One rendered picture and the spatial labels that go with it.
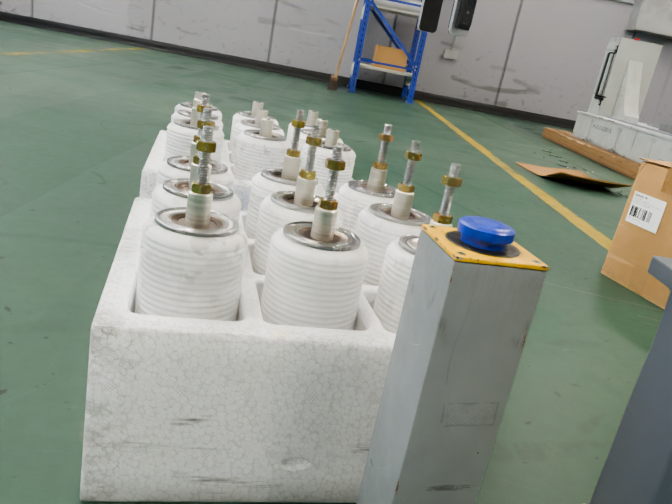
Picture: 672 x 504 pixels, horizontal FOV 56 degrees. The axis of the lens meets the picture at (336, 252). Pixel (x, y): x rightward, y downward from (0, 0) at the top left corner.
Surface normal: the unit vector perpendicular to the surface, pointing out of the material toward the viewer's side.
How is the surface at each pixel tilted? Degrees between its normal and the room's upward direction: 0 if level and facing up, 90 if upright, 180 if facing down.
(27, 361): 0
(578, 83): 90
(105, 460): 90
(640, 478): 90
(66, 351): 0
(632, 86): 65
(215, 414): 90
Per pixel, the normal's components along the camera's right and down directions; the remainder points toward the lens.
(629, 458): -0.98, -0.17
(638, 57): 0.00, 0.32
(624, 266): -0.94, -0.09
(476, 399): 0.20, 0.35
